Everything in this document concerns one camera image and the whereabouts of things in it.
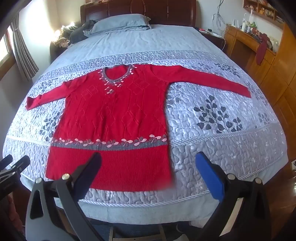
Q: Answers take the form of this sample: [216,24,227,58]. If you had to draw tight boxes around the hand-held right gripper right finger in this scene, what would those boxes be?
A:
[195,152,272,241]

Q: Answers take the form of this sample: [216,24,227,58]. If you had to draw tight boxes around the grey striped curtain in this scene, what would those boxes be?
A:
[9,17,40,81]

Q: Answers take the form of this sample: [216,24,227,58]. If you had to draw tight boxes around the red knitted sweater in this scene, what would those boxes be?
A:
[25,64,252,192]

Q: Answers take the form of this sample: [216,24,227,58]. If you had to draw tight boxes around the grey patterned quilt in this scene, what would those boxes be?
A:
[2,24,290,223]

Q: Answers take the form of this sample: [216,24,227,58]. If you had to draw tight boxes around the wooden framed window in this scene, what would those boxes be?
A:
[0,27,16,68]

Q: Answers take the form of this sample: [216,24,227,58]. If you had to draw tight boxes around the dark wooden headboard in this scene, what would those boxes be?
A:
[80,0,197,28]

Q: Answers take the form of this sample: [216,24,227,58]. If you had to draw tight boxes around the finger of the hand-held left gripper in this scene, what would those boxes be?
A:
[7,155,31,176]
[0,154,14,167]

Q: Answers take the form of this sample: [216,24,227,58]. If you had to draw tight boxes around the wooden cabinet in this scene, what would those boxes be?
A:
[223,24,296,149]

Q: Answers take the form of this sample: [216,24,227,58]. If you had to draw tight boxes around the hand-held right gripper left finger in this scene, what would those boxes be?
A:
[25,152,105,241]

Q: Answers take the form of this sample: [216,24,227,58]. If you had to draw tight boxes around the hanging white cables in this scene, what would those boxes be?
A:
[211,0,230,39]

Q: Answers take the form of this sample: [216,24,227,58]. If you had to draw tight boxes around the blue-grey pillow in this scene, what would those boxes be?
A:
[83,13,152,38]

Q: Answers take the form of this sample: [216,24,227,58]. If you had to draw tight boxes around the wooden wall shelf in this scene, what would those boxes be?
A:
[242,0,286,30]

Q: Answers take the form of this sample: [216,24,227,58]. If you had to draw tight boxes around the dark red garment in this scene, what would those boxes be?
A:
[255,33,275,65]

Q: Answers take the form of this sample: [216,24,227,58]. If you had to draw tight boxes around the dark wooden nightstand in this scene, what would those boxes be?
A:
[196,26,226,51]

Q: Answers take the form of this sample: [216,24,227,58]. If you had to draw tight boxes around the dark clothes pile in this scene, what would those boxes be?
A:
[60,20,96,45]

